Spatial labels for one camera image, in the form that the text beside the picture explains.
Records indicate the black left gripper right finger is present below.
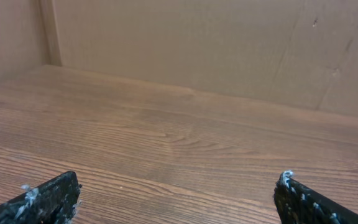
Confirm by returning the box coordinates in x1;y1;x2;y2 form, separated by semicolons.
273;170;358;224

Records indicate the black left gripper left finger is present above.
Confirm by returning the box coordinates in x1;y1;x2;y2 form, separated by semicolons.
0;171;81;224

